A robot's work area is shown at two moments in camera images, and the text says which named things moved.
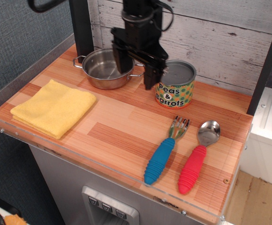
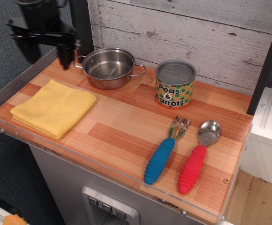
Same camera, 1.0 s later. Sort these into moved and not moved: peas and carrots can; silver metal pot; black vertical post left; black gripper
Moved: black gripper
Not moved: peas and carrots can; black vertical post left; silver metal pot
